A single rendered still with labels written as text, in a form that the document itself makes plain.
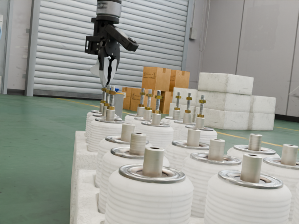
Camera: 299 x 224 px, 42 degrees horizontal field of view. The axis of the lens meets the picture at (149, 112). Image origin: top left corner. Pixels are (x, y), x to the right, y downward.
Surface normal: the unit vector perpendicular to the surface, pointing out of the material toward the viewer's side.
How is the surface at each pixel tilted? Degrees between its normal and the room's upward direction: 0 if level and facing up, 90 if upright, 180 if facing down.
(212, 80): 90
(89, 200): 0
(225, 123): 90
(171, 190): 57
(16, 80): 90
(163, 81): 90
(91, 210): 0
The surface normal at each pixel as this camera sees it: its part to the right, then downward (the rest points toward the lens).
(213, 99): -0.79, -0.04
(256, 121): 0.64, 0.11
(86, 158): 0.19, 0.08
